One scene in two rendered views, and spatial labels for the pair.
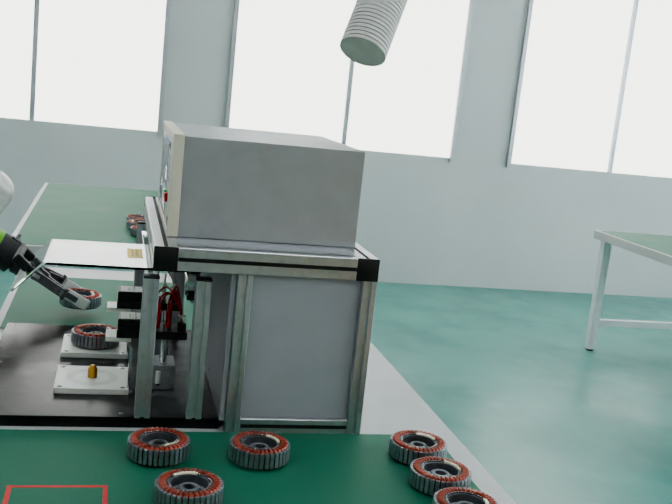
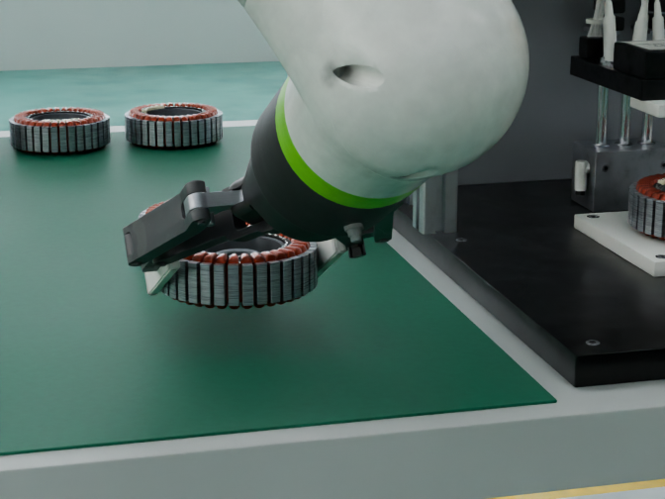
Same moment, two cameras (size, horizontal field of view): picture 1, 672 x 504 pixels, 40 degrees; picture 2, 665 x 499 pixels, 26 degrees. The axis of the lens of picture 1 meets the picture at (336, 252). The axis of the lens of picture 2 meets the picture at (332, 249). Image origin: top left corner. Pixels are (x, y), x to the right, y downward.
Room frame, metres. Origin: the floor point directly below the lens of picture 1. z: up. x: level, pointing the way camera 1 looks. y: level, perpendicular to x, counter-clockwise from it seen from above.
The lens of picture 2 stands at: (2.40, 1.66, 1.08)
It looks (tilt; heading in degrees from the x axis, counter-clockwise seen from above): 16 degrees down; 270
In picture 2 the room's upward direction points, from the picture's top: straight up
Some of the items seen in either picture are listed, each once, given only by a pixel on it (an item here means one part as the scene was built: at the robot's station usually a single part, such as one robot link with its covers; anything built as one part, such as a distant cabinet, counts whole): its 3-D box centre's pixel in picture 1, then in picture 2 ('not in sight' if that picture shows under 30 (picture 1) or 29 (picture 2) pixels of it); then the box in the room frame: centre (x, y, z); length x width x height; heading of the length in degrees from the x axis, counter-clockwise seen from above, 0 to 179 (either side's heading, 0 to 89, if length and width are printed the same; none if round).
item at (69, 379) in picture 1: (92, 379); not in sight; (1.87, 0.49, 0.78); 0.15 x 0.15 x 0.01; 14
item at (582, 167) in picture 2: not in sight; (581, 177); (2.18, 0.43, 0.80); 0.01 x 0.01 x 0.03; 14
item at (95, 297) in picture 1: (80, 298); (237, 264); (2.47, 0.69, 0.79); 0.11 x 0.11 x 0.04
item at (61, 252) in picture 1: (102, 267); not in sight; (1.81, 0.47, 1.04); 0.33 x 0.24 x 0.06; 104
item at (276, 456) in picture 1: (259, 449); not in sight; (1.61, 0.10, 0.77); 0.11 x 0.11 x 0.04
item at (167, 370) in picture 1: (161, 371); not in sight; (1.91, 0.35, 0.80); 0.07 x 0.05 x 0.06; 14
